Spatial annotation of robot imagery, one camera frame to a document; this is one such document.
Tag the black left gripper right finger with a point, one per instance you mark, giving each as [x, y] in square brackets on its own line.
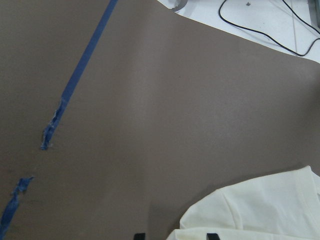
[212, 236]

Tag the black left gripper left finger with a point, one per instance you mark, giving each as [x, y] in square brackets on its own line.
[139, 236]

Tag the cream long-sleeve cat shirt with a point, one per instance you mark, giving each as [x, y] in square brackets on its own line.
[281, 206]

